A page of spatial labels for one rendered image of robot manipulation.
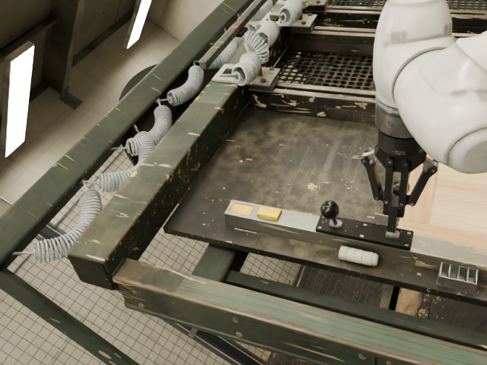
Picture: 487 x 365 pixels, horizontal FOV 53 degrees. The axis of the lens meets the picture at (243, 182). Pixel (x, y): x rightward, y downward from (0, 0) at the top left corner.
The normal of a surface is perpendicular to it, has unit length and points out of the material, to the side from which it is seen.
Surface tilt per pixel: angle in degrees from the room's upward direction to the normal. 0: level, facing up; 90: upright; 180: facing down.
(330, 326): 56
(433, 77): 24
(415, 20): 76
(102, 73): 90
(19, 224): 90
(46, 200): 90
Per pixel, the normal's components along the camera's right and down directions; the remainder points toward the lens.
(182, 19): -0.40, 0.66
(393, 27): -0.78, 0.15
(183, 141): -0.12, -0.75
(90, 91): 0.40, -0.50
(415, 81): -0.83, -0.41
